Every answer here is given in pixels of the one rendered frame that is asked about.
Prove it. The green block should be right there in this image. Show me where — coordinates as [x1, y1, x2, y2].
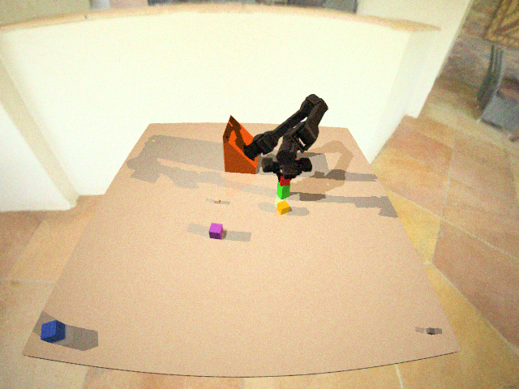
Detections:
[277, 189, 290, 199]
[277, 181, 291, 193]

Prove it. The yellow block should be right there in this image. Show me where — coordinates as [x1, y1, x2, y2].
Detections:
[277, 201, 290, 215]

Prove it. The purple block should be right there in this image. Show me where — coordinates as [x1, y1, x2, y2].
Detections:
[208, 223, 224, 240]

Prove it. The blue cube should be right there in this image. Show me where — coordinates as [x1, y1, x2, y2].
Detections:
[41, 320, 65, 343]

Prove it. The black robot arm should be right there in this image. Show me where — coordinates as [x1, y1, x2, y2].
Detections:
[243, 94, 328, 179]

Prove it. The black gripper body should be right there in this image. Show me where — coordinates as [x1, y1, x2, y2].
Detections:
[261, 156, 312, 173]

